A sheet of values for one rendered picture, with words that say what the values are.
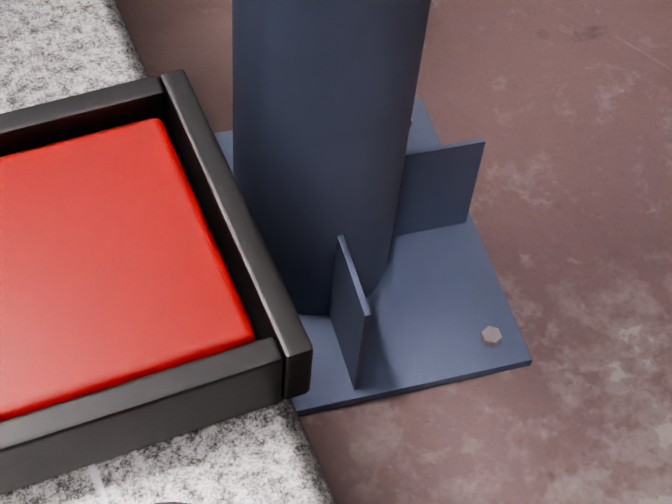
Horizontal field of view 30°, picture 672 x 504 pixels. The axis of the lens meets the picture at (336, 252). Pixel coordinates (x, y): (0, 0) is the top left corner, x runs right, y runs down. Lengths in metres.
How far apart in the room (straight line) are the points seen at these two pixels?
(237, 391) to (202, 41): 1.38
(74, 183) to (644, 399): 1.13
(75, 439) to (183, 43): 1.38
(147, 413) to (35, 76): 0.10
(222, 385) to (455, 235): 1.19
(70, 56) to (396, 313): 1.06
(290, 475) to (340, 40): 0.80
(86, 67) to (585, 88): 1.34
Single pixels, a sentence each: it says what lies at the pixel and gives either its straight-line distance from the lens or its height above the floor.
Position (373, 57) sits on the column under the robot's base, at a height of 0.39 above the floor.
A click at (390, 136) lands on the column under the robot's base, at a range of 1.14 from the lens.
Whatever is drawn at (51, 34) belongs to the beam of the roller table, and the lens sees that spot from 0.31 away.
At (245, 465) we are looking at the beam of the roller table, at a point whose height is 0.92.
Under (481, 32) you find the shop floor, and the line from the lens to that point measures 1.65.
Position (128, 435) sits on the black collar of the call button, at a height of 0.92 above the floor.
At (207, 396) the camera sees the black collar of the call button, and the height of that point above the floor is 0.93.
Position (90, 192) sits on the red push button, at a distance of 0.26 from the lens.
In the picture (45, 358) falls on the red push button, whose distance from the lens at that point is 0.24.
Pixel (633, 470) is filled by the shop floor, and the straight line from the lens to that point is 1.31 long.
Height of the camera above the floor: 1.13
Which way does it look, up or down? 54 degrees down
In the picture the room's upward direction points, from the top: 6 degrees clockwise
